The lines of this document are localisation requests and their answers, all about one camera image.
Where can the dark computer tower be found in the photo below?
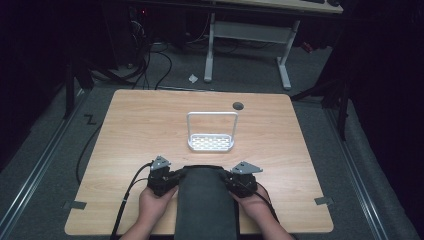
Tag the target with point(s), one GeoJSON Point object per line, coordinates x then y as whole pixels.
{"type": "Point", "coordinates": [138, 33]}

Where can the metal floor rail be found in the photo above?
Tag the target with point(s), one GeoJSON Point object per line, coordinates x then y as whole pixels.
{"type": "Point", "coordinates": [36, 170]}
{"type": "Point", "coordinates": [358, 180]}

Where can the yellow and grey cloth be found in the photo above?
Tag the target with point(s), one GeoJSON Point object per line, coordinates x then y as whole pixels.
{"type": "Point", "coordinates": [205, 203]}

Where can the person's left hand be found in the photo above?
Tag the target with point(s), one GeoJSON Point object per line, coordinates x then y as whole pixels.
{"type": "Point", "coordinates": [155, 206]}

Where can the black zigzag floor tape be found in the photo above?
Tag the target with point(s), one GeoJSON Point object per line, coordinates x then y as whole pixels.
{"type": "Point", "coordinates": [90, 119]}

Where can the small red object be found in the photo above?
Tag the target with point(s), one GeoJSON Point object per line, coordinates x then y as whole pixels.
{"type": "Point", "coordinates": [307, 47]}

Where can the black round table grommet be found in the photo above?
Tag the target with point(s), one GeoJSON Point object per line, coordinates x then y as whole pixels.
{"type": "Point", "coordinates": [238, 106]}

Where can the black metal stand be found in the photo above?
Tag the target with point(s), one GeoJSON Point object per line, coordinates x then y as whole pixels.
{"type": "Point", "coordinates": [343, 110]}
{"type": "Point", "coordinates": [70, 86]}

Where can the white paper scrap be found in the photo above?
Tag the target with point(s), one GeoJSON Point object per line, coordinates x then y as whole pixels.
{"type": "Point", "coordinates": [193, 78]}

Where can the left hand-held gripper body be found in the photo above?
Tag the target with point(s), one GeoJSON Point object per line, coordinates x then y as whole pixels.
{"type": "Point", "coordinates": [160, 181]}

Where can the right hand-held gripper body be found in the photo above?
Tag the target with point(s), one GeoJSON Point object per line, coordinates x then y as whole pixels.
{"type": "Point", "coordinates": [245, 183]}

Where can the person's right hand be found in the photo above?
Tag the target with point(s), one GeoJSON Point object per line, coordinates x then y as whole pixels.
{"type": "Point", "coordinates": [255, 206]}

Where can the grey tape strip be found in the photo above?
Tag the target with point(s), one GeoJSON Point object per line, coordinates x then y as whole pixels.
{"type": "Point", "coordinates": [75, 204]}
{"type": "Point", "coordinates": [323, 200]}

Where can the white-legged wooden desk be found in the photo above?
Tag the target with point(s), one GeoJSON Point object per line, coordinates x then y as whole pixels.
{"type": "Point", "coordinates": [250, 31]}

